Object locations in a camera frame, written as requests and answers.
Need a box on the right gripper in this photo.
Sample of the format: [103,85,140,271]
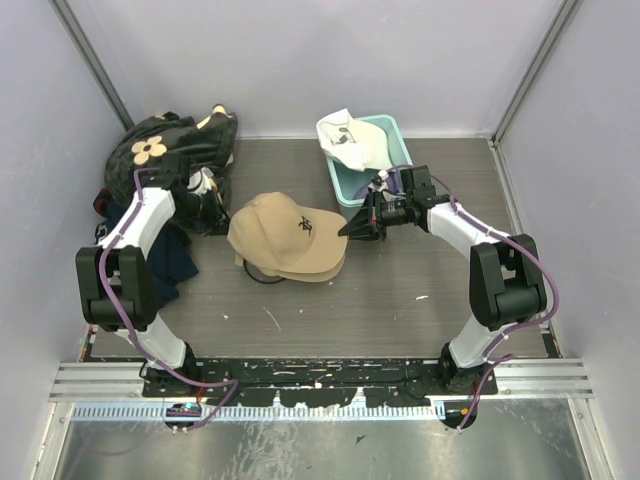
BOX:
[339,189,413,242]

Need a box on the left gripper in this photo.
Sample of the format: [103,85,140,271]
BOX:
[177,187,239,237]

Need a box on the purple cap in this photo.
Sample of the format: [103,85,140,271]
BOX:
[354,170,405,199]

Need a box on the tan cap black logo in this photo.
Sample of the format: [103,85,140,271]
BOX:
[234,254,345,283]

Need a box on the black floral fleece blanket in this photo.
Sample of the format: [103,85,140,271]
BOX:
[104,104,239,207]

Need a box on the white cap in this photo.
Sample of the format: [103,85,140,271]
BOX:
[316,109,392,172]

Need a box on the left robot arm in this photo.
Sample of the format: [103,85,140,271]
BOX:
[75,153,230,396]

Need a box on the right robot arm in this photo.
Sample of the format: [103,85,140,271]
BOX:
[339,166,547,394]

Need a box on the teal plastic bin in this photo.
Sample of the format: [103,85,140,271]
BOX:
[322,114,416,221]

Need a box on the navy jersey garment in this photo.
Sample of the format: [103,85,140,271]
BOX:
[93,188,199,307]

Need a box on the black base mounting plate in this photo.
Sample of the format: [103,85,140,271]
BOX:
[139,358,498,408]

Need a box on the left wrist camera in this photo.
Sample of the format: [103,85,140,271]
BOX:
[191,167,218,195]

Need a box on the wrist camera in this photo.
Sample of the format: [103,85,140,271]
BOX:
[369,170,389,192]
[191,167,218,195]

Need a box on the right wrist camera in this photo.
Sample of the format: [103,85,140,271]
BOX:
[369,170,389,192]

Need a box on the aluminium front rail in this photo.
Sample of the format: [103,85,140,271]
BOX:
[49,358,593,408]

